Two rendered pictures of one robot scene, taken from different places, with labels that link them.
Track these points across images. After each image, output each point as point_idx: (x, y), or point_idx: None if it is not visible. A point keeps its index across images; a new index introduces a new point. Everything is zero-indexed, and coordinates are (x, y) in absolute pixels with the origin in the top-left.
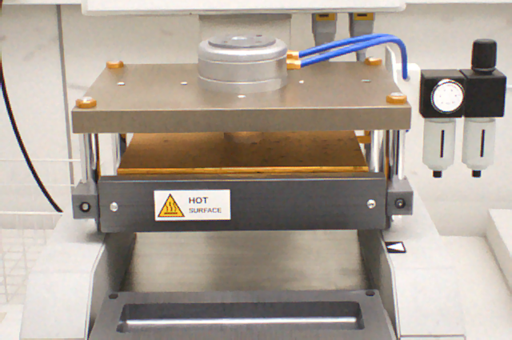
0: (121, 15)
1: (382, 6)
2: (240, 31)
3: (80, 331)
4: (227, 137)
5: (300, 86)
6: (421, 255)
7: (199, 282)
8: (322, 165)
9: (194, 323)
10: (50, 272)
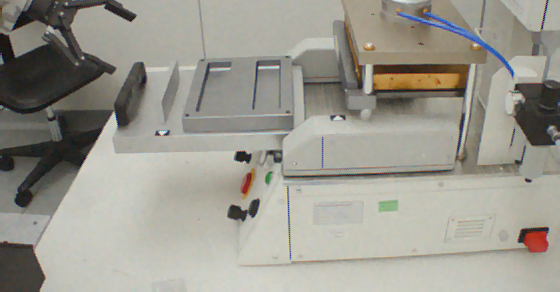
0: None
1: (520, 19)
2: (501, 2)
3: None
4: None
5: (402, 26)
6: (327, 125)
7: (379, 101)
8: (357, 62)
9: (279, 80)
10: (305, 42)
